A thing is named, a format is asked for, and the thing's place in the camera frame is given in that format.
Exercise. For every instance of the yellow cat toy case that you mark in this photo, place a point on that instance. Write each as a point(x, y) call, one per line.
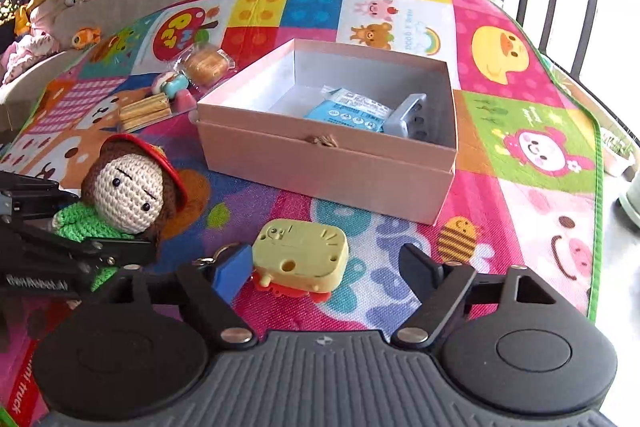
point(297, 259)

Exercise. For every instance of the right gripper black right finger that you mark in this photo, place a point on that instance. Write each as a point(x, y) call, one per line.
point(441, 289)

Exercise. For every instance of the white flower pot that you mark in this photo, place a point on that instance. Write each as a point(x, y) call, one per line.
point(618, 152)

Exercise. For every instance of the pink green pig toy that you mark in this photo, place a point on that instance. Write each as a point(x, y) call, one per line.
point(176, 88)

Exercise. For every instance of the colourful cartoon play mat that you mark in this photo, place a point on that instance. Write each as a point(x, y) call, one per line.
point(304, 213)

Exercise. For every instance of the pink cardboard box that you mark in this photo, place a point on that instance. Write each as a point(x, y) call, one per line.
point(255, 126)

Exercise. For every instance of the blue white mask packet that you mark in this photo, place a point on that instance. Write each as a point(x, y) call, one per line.
point(349, 109)

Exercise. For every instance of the orange fish plush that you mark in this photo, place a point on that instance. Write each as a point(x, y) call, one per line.
point(86, 37)

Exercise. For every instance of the crochet doll red hat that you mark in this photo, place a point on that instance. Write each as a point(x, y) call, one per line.
point(130, 192)

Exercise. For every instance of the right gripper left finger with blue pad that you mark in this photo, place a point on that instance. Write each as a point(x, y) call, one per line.
point(209, 286)

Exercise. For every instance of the bread bun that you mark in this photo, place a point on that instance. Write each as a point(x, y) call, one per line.
point(204, 65)

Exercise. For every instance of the grey white plastic box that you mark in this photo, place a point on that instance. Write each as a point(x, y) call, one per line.
point(409, 119)

